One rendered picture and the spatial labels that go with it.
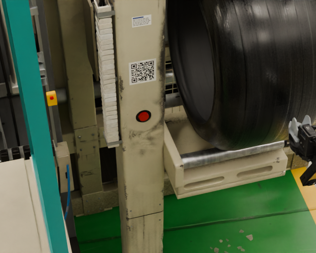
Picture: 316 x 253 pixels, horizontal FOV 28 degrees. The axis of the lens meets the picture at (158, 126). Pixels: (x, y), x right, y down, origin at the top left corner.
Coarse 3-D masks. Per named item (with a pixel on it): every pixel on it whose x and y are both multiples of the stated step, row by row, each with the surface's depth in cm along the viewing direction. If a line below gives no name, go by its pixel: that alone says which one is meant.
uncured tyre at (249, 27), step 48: (192, 0) 202; (240, 0) 153; (288, 0) 155; (192, 48) 208; (240, 48) 152; (288, 48) 154; (192, 96) 204; (240, 96) 157; (288, 96) 159; (240, 144) 171
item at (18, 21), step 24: (24, 0) 52; (24, 24) 53; (24, 48) 55; (24, 72) 56; (24, 96) 58; (48, 144) 63; (48, 168) 65; (48, 192) 68; (48, 216) 70; (48, 240) 120
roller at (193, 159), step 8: (272, 144) 192; (280, 144) 192; (192, 152) 188; (200, 152) 188; (208, 152) 188; (216, 152) 188; (224, 152) 189; (232, 152) 189; (240, 152) 190; (248, 152) 190; (256, 152) 192; (184, 160) 186; (192, 160) 186; (200, 160) 187; (208, 160) 188; (216, 160) 189; (224, 160) 190; (184, 168) 187
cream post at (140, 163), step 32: (128, 0) 152; (160, 0) 155; (128, 32) 159; (160, 32) 161; (128, 64) 165; (160, 64) 168; (128, 96) 173; (160, 96) 176; (128, 128) 180; (160, 128) 184; (128, 160) 189; (160, 160) 193; (128, 192) 199; (160, 192) 203; (128, 224) 210; (160, 224) 214
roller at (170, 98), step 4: (168, 96) 207; (172, 96) 207; (176, 96) 207; (168, 100) 206; (172, 100) 207; (176, 100) 207; (180, 100) 207; (168, 104) 207; (172, 104) 207; (176, 104) 208; (180, 104) 208
